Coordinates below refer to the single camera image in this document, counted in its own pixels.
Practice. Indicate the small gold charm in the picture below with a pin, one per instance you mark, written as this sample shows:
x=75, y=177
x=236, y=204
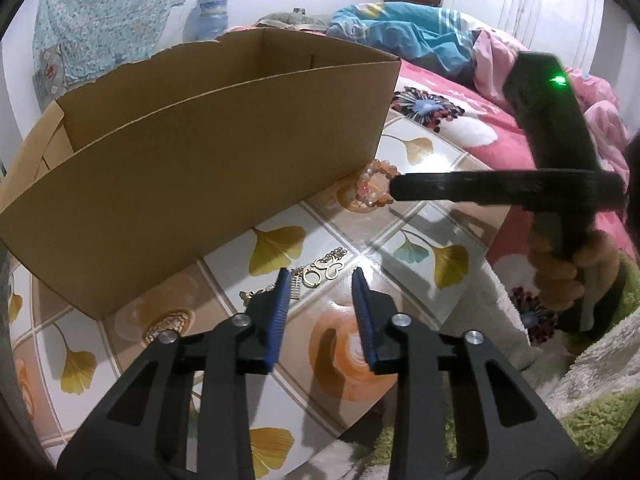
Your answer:
x=255, y=295

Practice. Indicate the person's right hand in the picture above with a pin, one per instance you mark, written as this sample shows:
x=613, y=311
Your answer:
x=555, y=275

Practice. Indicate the blue blanket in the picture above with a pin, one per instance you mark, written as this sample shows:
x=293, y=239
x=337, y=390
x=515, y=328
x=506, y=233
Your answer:
x=400, y=30

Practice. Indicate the green white shag rug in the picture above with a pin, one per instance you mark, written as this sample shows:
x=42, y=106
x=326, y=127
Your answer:
x=600, y=410

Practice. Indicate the gold heart earring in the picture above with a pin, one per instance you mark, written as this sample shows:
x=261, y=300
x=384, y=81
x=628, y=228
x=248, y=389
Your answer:
x=334, y=270

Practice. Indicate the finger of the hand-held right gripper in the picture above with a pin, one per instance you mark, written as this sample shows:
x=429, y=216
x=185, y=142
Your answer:
x=460, y=187

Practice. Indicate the grey patterned cushion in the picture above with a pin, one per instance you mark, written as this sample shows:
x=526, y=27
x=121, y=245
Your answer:
x=292, y=19

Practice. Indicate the gold bar earring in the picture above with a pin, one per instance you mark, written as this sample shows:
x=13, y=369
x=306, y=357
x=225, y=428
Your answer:
x=296, y=284

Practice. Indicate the brown cardboard box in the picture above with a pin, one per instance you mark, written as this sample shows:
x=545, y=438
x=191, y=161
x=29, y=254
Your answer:
x=200, y=160

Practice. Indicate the gold hoop earring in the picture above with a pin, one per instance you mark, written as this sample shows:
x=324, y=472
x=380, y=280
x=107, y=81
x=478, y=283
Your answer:
x=312, y=278

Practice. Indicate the white wardrobe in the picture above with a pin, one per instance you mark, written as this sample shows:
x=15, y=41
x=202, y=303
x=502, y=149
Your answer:
x=525, y=10

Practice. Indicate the blue water jug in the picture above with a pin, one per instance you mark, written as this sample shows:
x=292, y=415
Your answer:
x=211, y=17

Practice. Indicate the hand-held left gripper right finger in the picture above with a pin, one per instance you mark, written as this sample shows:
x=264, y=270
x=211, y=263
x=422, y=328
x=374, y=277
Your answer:
x=364, y=325

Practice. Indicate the pink floral blanket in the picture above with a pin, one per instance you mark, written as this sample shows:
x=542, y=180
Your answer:
x=475, y=130

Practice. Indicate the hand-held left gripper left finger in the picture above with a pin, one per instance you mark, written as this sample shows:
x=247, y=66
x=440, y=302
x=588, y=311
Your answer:
x=276, y=325

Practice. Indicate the light pink quilt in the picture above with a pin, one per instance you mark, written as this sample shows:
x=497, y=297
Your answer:
x=492, y=60

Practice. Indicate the teal patterned hanging cloth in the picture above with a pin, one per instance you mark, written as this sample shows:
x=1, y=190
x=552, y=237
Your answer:
x=100, y=20

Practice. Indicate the ginkgo print table cover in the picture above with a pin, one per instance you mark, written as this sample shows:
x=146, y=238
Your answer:
x=425, y=230

